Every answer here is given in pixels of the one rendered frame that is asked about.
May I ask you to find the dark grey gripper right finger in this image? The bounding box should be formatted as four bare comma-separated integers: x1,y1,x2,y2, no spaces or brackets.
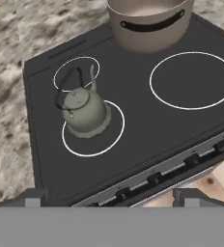
173,188,224,208

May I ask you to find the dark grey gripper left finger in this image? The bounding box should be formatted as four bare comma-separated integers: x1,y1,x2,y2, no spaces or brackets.
0,188,49,208

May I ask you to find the grey-green kettle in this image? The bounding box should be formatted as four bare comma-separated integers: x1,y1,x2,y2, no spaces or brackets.
54,65,112,140

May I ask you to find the black stove knob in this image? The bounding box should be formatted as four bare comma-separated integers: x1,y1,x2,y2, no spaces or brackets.
115,187,132,201
147,172,164,185
183,153,202,167
212,139,224,153

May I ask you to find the black stove hob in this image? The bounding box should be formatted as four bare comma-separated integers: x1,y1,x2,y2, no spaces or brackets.
22,13,224,208

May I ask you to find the beige cooking pot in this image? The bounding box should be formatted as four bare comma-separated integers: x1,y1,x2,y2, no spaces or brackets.
106,0,195,54

